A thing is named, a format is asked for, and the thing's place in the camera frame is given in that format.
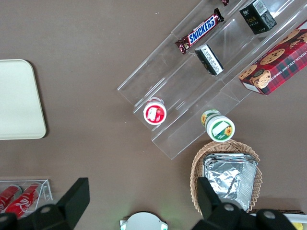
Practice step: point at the clear acrylic bottle rack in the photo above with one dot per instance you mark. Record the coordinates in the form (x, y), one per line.
(46, 189)

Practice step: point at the light wicker basket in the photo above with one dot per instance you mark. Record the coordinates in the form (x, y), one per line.
(199, 158)

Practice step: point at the cream plastic serving tray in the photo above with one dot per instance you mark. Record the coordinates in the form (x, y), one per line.
(19, 100)

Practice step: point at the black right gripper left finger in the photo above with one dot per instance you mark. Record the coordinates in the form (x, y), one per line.
(72, 203)

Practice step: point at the red cola bottle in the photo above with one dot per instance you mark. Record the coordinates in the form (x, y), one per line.
(8, 195)
(22, 201)

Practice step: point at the yellow snack pack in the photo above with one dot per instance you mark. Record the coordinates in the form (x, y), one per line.
(301, 226)

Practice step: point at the red lid yogurt cup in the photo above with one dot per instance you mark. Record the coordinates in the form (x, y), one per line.
(154, 113)

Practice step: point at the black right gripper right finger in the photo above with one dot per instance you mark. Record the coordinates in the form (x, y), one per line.
(211, 206)

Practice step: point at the Snickers chocolate bar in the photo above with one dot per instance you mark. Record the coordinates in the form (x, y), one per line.
(225, 2)
(201, 31)

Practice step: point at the green sunflower yogurt cup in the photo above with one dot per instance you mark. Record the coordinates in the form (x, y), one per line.
(219, 128)

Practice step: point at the clear acrylic stepped display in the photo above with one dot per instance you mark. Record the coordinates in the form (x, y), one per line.
(168, 72)

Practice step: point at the red tartan cookie box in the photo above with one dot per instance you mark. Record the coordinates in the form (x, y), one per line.
(278, 64)

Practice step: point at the small black carton box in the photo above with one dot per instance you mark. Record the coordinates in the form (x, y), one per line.
(209, 60)
(257, 18)

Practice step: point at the white plastic snack bin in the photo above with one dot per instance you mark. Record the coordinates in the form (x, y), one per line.
(296, 216)

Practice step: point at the foil wrapped sandwich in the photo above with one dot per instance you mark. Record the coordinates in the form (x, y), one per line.
(230, 182)
(230, 157)

